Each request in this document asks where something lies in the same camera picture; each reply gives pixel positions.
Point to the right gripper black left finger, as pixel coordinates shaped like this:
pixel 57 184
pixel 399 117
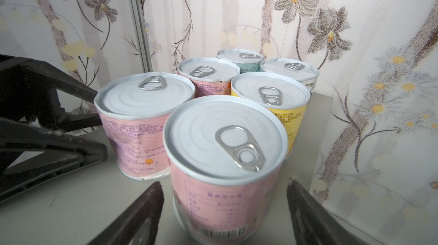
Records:
pixel 138 224

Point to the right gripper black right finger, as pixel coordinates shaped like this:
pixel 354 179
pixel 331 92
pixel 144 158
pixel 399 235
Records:
pixel 312 224

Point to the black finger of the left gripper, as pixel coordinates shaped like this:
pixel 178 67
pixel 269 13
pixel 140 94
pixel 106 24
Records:
pixel 29 89
pixel 31 156

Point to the pink can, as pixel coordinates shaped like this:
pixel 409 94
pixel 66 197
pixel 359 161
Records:
pixel 225 154
pixel 211 76
pixel 133 111

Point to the yellow label can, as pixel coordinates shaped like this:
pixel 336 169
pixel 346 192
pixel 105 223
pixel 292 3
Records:
pixel 283 96

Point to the teal coconut can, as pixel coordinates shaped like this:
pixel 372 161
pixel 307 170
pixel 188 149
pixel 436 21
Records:
pixel 246 60
pixel 295 69

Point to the grey metal cabinet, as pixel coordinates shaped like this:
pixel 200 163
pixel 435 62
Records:
pixel 74 208

